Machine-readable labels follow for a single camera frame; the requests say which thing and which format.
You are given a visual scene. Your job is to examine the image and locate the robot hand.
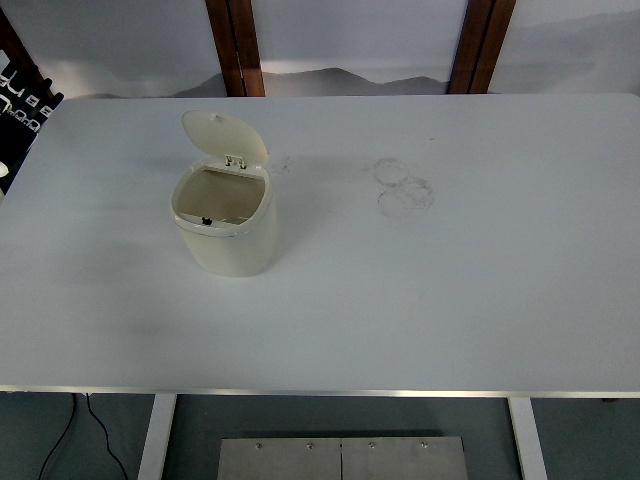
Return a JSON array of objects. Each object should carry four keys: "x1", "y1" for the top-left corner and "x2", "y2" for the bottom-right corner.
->
[{"x1": 0, "y1": 62, "x2": 65, "y2": 134}]

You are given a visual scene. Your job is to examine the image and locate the cream plastic trash bin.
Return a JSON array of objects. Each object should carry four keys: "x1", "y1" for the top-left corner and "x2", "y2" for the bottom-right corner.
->
[{"x1": 168, "y1": 109, "x2": 279, "y2": 278}]

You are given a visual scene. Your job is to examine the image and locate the mountain print screen panel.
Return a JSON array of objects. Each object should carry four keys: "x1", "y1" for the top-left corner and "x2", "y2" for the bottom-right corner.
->
[
  {"x1": 249, "y1": 0, "x2": 469, "y2": 97},
  {"x1": 492, "y1": 0, "x2": 640, "y2": 96},
  {"x1": 0, "y1": 0, "x2": 231, "y2": 99}
]

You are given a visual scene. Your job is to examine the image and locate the white table leg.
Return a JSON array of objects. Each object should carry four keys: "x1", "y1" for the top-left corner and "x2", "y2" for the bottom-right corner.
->
[
  {"x1": 137, "y1": 394, "x2": 177, "y2": 480},
  {"x1": 507, "y1": 398, "x2": 550, "y2": 480}
]

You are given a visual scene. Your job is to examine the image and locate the grey metal plate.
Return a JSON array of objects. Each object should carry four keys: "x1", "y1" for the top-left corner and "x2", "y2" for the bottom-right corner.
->
[{"x1": 215, "y1": 436, "x2": 470, "y2": 480}]

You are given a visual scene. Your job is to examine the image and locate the brown wooden screen post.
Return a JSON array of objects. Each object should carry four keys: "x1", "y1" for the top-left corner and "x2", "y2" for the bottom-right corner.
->
[
  {"x1": 0, "y1": 7, "x2": 51, "y2": 96},
  {"x1": 469, "y1": 0, "x2": 517, "y2": 95},
  {"x1": 448, "y1": 0, "x2": 496, "y2": 95},
  {"x1": 228, "y1": 0, "x2": 266, "y2": 98},
  {"x1": 204, "y1": 0, "x2": 247, "y2": 98}
]

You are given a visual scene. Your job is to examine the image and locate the black floor cable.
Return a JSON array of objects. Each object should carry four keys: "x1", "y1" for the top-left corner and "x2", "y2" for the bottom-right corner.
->
[
  {"x1": 38, "y1": 393, "x2": 80, "y2": 480},
  {"x1": 85, "y1": 393, "x2": 129, "y2": 480}
]

